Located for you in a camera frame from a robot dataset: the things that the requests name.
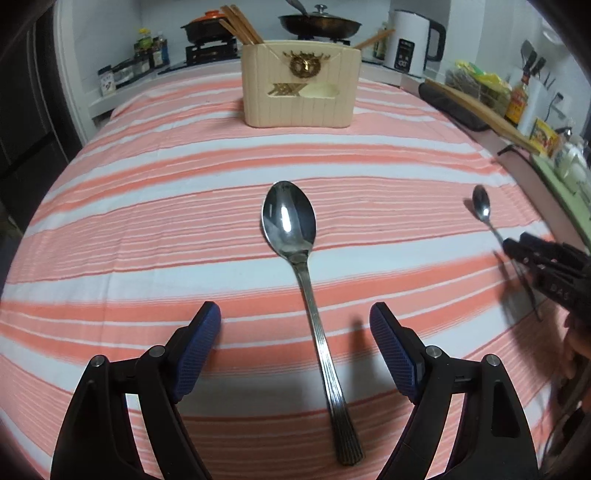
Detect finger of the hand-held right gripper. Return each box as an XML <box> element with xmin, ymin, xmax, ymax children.
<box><xmin>502</xmin><ymin>237</ymin><xmax>557</xmax><ymax>278</ymax></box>
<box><xmin>518</xmin><ymin>232</ymin><xmax>579</xmax><ymax>260</ymax></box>

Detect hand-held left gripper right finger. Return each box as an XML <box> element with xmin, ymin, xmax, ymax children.
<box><xmin>368</xmin><ymin>302</ymin><xmax>541</xmax><ymax>480</ymax></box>

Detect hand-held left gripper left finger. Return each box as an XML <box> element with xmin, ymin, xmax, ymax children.
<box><xmin>50</xmin><ymin>301</ymin><xmax>222</xmax><ymax>480</ymax></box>

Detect small steel spoon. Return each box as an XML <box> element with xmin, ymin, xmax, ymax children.
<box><xmin>472</xmin><ymin>185</ymin><xmax>544</xmax><ymax>322</ymax></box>

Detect large steel spoon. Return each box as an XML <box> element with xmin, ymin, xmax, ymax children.
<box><xmin>261</xmin><ymin>180</ymin><xmax>366</xmax><ymax>466</ymax></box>

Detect beige utensil holder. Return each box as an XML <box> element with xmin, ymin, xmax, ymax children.
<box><xmin>242</xmin><ymin>40</ymin><xmax>363</xmax><ymax>129</ymax></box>

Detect thick wooden chopstick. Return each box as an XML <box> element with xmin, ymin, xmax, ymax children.
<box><xmin>220</xmin><ymin>5</ymin><xmax>260</xmax><ymax>45</ymax></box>
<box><xmin>229</xmin><ymin>4</ymin><xmax>265</xmax><ymax>44</ymax></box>
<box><xmin>218</xmin><ymin>19</ymin><xmax>253</xmax><ymax>45</ymax></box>

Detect white knife holder with utensils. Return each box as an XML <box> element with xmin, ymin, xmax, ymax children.
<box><xmin>519</xmin><ymin>39</ymin><xmax>560</xmax><ymax>136</ymax></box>

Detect person's right hand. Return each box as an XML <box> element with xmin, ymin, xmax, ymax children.
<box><xmin>562</xmin><ymin>318</ymin><xmax>591</xmax><ymax>380</ymax></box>

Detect green tray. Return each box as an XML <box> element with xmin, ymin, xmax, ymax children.
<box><xmin>531</xmin><ymin>152</ymin><xmax>591</xmax><ymax>219</ymax></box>

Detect yellow box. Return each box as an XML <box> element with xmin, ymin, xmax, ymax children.
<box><xmin>529</xmin><ymin>117</ymin><xmax>560</xmax><ymax>156</ymax></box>

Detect wooden cutting board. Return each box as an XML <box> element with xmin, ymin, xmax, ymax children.
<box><xmin>424</xmin><ymin>78</ymin><xmax>541</xmax><ymax>156</ymax></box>

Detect brown sauce bottle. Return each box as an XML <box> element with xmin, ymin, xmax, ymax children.
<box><xmin>505</xmin><ymin>75</ymin><xmax>530</xmax><ymax>126</ymax></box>

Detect orange striped tablecloth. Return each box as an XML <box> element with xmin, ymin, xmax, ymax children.
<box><xmin>0</xmin><ymin>69</ymin><xmax>574</xmax><ymax>480</ymax></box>

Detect black case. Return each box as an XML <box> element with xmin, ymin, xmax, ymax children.
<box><xmin>418</xmin><ymin>82</ymin><xmax>491</xmax><ymax>133</ymax></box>

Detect packaged food bags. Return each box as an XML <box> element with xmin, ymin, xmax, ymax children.
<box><xmin>445</xmin><ymin>59</ymin><xmax>514</xmax><ymax>112</ymax></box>

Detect white electric kettle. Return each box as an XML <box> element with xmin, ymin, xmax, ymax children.
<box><xmin>383</xmin><ymin>8</ymin><xmax>447</xmax><ymax>77</ymax></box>

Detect green glass bottle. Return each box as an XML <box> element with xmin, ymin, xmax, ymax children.
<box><xmin>373</xmin><ymin>22</ymin><xmax>389</xmax><ymax>61</ymax></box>

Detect dark refrigerator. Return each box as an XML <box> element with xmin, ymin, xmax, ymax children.
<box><xmin>0</xmin><ymin>0</ymin><xmax>89</xmax><ymax>232</ymax></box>

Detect black gas stove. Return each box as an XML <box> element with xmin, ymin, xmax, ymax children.
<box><xmin>157</xmin><ymin>39</ymin><xmax>244</xmax><ymax>75</ymax></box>

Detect group of seasoning bottles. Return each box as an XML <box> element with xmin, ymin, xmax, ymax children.
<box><xmin>113</xmin><ymin>29</ymin><xmax>170</xmax><ymax>83</ymax></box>

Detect black wok with lid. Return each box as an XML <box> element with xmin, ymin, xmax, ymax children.
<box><xmin>278</xmin><ymin>4</ymin><xmax>363</xmax><ymax>39</ymax></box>

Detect black clay pot orange lid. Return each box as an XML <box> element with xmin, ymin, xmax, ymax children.
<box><xmin>180</xmin><ymin>6</ymin><xmax>239</xmax><ymax>43</ymax></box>

